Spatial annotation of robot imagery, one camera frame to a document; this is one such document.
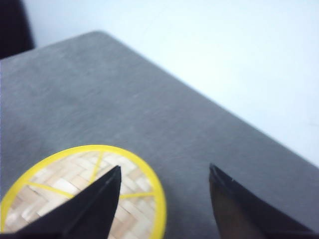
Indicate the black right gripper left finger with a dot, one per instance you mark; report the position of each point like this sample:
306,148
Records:
88,215

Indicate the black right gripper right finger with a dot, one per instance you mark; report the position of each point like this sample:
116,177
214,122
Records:
239,214

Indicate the woven bamboo steamer lid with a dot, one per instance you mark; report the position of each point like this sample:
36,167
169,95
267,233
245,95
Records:
141,210

